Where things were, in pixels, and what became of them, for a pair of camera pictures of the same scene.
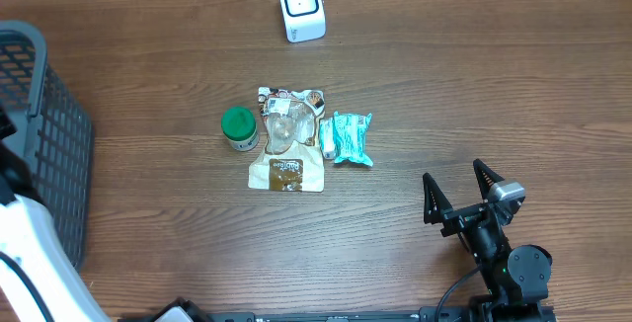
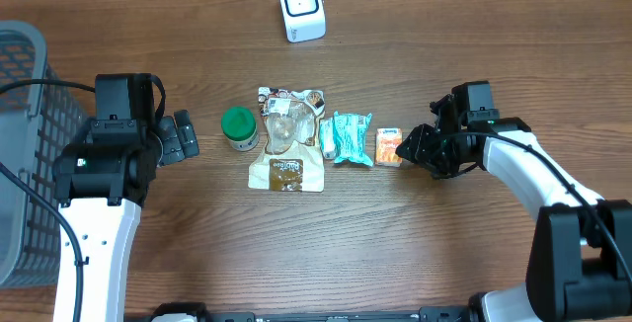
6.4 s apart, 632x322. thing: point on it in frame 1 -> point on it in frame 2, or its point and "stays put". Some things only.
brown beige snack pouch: (291, 159) stays put
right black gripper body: (483, 240) -> (438, 152)
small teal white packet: (327, 137) stays put
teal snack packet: (351, 132) stays put
